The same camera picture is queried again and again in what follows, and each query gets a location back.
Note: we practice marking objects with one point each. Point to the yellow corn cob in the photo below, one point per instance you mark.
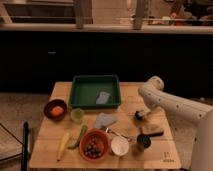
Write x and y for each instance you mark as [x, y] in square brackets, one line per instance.
[63, 145]

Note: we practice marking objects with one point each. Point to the orange bowl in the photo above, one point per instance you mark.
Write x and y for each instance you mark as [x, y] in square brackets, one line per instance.
[102, 140]

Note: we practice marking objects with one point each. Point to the grey cloth on table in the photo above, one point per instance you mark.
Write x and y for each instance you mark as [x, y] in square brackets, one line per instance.
[104, 119]

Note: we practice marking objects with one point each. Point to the dark red bowl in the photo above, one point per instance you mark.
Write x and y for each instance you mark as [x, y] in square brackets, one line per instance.
[53, 103]

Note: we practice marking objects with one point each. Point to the dark grapes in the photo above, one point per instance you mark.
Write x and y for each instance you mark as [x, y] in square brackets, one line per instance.
[92, 149]

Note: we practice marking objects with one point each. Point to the black chair frame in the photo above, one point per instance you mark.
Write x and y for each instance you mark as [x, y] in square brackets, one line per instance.
[15, 152]

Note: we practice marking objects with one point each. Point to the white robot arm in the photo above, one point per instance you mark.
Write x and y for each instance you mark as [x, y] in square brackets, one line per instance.
[195, 112]

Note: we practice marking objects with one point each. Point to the small green cup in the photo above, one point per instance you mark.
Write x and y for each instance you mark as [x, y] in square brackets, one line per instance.
[77, 115]

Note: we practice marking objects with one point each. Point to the metal spoon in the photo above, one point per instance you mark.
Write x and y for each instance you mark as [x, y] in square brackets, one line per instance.
[108, 130]

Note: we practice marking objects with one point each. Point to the green cucumber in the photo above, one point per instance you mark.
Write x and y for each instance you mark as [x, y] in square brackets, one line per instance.
[81, 134]

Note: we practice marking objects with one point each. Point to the grey cloth in tray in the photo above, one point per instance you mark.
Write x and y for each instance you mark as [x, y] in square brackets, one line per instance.
[103, 97]

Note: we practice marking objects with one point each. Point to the sponge with black handle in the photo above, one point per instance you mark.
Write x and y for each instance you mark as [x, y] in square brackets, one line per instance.
[152, 130]

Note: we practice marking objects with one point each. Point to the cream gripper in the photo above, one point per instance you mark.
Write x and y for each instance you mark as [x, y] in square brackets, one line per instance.
[150, 111]

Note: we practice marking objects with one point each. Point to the white cup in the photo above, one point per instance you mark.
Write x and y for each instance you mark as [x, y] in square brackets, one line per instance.
[119, 146]

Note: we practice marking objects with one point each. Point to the orange fruit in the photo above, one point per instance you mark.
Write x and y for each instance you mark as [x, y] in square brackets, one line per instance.
[57, 111]

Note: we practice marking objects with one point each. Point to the green plastic tray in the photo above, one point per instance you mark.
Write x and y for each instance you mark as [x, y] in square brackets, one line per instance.
[86, 90]

